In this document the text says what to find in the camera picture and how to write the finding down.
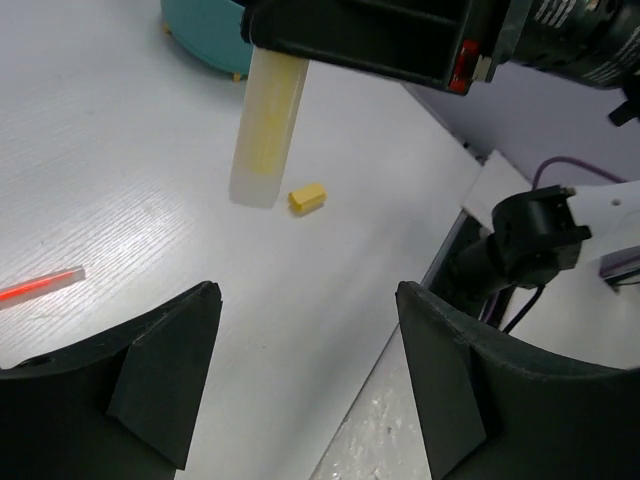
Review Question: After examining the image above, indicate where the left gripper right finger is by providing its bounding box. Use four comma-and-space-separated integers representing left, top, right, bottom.
396, 282, 639, 479

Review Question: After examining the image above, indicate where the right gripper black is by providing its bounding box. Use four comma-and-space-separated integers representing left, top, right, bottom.
479, 0, 639, 125

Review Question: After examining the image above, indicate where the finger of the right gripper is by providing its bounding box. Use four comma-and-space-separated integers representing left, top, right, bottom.
241, 0, 488, 94

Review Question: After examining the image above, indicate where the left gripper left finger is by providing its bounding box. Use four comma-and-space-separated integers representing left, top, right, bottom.
1, 281, 222, 479

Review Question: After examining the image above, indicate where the yellow translucent marker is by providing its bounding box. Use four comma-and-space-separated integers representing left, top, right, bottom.
229, 47, 309, 209

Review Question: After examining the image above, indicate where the yellow marker cap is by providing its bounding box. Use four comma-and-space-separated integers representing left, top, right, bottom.
288, 183, 327, 215

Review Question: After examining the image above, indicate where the thin orange pen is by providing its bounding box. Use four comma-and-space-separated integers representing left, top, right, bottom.
0, 266, 86, 310

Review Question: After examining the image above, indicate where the teal round pen holder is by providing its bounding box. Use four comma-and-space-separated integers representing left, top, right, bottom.
160, 0, 252, 80

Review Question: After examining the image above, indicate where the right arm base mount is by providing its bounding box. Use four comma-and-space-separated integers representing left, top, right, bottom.
432, 186, 591, 331

